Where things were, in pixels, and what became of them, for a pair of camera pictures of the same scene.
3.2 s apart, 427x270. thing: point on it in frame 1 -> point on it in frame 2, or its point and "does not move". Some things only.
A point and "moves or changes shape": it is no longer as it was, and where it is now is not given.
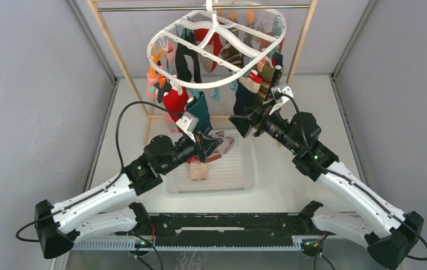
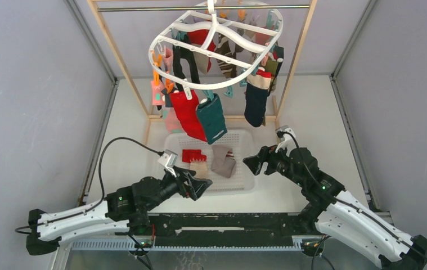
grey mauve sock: [228, 143] -> [224, 162]
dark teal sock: [200, 110] moves or changes shape
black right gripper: [245, 124] -> [255, 161]
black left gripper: [205, 145] -> [196, 187]
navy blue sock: [161, 90] -> [168, 97]
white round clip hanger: [221, 41] does not move
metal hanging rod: [201, 7] does not move
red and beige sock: [198, 170] does not move
